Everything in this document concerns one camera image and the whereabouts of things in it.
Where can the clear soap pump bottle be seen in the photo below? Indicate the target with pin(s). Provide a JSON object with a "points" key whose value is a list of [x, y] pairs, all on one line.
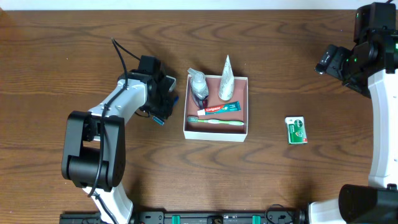
{"points": [[199, 88]]}

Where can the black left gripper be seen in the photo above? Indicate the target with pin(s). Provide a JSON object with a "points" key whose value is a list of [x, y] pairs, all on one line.
{"points": [[168, 104]]}

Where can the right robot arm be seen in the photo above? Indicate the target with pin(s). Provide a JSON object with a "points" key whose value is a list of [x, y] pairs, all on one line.
{"points": [[369, 68]]}

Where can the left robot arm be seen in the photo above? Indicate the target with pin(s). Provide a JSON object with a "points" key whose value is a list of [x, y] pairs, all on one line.
{"points": [[94, 152]]}

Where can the blue disposable razor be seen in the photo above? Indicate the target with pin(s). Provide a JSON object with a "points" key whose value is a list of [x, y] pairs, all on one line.
{"points": [[161, 121]]}

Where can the white box pink interior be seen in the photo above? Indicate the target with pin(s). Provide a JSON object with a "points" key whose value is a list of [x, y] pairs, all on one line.
{"points": [[218, 132]]}

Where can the white cream tube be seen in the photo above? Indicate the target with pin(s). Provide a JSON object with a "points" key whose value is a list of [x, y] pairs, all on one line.
{"points": [[226, 88]]}

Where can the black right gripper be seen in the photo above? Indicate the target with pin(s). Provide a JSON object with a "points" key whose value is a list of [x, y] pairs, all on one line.
{"points": [[328, 59]]}

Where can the green white toothbrush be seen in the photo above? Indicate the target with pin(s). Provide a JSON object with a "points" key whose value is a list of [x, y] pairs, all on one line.
{"points": [[194, 119]]}

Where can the green soap box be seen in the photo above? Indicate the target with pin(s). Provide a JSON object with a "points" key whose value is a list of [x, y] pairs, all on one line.
{"points": [[296, 133]]}

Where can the Colgate toothpaste tube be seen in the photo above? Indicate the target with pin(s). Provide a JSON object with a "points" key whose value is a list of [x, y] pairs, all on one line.
{"points": [[225, 108]]}

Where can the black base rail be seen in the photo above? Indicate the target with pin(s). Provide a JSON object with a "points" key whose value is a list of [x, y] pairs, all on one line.
{"points": [[274, 215]]}

